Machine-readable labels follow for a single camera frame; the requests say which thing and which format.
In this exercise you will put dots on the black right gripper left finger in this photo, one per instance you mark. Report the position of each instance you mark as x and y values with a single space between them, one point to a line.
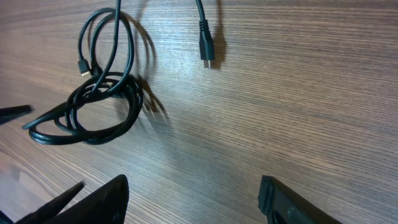
106 205

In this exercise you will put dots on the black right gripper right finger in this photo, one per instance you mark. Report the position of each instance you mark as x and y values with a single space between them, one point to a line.
281 205

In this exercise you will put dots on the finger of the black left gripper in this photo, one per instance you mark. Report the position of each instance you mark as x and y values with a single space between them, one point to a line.
11 113

